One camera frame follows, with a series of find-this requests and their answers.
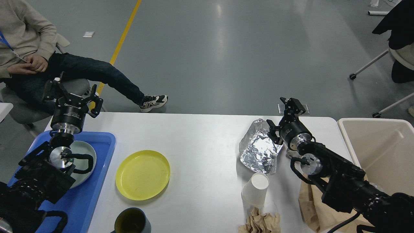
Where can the beige plastic waste bin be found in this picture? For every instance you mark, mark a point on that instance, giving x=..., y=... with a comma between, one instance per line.
x=384, y=149

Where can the blue plastic tray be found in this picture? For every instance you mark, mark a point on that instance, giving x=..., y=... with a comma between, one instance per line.
x=79, y=202

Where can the grey office chair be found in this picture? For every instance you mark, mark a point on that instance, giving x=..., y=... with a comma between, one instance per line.
x=25, y=114

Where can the brown paper bag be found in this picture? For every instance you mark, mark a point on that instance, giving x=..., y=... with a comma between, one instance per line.
x=317, y=215

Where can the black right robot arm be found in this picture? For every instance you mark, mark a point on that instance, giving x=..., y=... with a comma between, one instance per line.
x=341, y=182

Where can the dark teal mug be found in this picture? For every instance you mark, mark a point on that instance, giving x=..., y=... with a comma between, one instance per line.
x=132, y=220

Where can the metal floor socket cover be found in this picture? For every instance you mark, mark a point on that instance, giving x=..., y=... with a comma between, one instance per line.
x=281, y=109

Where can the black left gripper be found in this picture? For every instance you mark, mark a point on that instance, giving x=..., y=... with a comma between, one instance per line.
x=71, y=109

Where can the white desk corner left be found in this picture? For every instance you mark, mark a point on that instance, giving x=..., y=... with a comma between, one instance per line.
x=5, y=108

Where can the crushed red soda can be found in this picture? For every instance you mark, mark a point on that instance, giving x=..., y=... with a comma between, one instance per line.
x=292, y=153

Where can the white chair with black jacket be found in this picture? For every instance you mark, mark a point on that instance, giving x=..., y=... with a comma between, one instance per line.
x=400, y=21

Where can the aluminium foil sheet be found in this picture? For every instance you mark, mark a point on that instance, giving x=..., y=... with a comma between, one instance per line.
x=257, y=151

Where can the yellow plastic plate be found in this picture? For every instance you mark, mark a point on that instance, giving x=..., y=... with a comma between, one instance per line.
x=143, y=175

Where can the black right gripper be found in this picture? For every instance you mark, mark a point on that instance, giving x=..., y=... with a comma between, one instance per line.
x=291, y=130

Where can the crumpled brown paper ball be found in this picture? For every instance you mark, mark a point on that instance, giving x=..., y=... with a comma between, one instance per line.
x=261, y=223

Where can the white table leg base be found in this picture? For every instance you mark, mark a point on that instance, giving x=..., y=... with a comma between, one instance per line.
x=378, y=12

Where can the seated person beige sweater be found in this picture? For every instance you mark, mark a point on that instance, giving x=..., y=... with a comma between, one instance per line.
x=28, y=60

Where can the white paper cup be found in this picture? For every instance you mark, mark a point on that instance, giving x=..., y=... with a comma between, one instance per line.
x=255, y=190

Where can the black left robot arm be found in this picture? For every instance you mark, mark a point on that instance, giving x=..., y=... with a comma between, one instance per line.
x=45, y=173

